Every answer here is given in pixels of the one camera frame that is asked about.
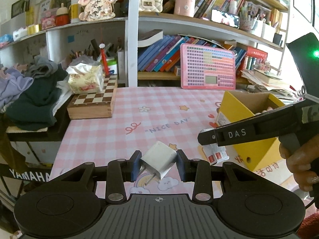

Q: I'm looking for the smartphone on shelf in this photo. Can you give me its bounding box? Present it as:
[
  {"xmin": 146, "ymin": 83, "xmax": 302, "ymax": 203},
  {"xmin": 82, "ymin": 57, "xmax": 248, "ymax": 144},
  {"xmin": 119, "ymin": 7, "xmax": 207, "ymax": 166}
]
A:
[{"xmin": 211, "ymin": 9, "xmax": 239, "ymax": 29}]

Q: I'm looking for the pile of dark clothes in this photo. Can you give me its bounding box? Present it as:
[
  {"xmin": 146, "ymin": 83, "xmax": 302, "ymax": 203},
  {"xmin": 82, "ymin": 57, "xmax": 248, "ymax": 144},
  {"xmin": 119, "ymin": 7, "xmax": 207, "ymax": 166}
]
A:
[{"xmin": 1, "ymin": 67, "xmax": 67, "ymax": 132}]

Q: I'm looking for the white bookshelf frame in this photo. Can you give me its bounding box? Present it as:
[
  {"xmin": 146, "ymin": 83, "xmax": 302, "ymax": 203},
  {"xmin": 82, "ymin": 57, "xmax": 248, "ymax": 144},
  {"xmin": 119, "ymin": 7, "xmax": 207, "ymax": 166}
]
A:
[{"xmin": 125, "ymin": 0, "xmax": 284, "ymax": 87}]

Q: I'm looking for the red book box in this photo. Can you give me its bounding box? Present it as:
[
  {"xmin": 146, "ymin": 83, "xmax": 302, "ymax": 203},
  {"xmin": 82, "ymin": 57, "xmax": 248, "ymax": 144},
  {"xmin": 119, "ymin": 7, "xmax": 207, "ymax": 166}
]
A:
[{"xmin": 246, "ymin": 46, "xmax": 268, "ymax": 61}]

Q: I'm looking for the pink lucky cat figurine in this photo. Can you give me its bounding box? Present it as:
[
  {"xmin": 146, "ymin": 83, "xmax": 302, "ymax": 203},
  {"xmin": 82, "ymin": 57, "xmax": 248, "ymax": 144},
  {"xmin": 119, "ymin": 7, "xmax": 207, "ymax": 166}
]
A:
[{"xmin": 78, "ymin": 0, "xmax": 117, "ymax": 22}]

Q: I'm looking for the yellow cardboard box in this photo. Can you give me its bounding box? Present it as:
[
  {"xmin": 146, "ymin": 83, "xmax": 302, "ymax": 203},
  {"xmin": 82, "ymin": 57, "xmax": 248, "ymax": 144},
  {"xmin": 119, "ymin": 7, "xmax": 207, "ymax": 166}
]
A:
[{"xmin": 216, "ymin": 91, "xmax": 284, "ymax": 171}]

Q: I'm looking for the pink keyboard learning toy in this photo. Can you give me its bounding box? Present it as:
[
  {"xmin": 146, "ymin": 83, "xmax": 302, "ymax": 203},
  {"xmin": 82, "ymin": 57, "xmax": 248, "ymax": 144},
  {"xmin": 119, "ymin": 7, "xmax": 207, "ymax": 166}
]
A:
[{"xmin": 180, "ymin": 43, "xmax": 236, "ymax": 90}]

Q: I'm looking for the wooden chess board box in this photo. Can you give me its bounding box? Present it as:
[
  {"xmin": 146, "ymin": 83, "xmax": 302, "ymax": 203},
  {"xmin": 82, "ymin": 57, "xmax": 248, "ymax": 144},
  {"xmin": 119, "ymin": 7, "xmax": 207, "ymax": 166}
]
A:
[{"xmin": 67, "ymin": 75, "xmax": 117, "ymax": 120}]

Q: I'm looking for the row of blue books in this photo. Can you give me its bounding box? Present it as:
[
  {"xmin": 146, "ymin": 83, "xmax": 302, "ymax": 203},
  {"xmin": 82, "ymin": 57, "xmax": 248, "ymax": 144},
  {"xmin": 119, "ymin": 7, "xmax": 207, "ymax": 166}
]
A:
[{"xmin": 137, "ymin": 34, "xmax": 200, "ymax": 73}]

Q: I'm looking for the small white plug charger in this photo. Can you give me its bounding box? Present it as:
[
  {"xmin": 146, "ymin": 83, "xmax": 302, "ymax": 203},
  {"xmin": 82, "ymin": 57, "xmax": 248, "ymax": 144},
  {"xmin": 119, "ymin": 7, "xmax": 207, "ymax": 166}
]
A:
[{"xmin": 139, "ymin": 141, "xmax": 177, "ymax": 186}]

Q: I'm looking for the pink plush toy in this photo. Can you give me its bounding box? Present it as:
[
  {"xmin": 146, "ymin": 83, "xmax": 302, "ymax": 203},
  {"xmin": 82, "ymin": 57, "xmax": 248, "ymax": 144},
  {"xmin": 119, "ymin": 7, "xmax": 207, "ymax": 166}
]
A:
[{"xmin": 255, "ymin": 107, "xmax": 273, "ymax": 116}]

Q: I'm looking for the person right hand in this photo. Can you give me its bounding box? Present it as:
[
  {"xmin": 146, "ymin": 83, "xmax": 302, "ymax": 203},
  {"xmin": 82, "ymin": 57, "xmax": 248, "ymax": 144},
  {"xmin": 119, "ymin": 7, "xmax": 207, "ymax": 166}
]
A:
[{"xmin": 279, "ymin": 134, "xmax": 318, "ymax": 192}]

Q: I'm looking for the floral tissue pack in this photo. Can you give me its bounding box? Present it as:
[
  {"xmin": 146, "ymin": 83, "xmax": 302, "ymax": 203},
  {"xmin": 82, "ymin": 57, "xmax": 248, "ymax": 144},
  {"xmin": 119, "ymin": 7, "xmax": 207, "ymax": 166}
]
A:
[{"xmin": 66, "ymin": 63, "xmax": 104, "ymax": 94}]

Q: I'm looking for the stack of papers and books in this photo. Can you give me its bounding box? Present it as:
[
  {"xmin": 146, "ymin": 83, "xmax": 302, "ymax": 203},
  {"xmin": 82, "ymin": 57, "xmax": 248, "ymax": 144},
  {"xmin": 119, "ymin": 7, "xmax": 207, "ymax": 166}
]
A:
[{"xmin": 241, "ymin": 69, "xmax": 297, "ymax": 98}]

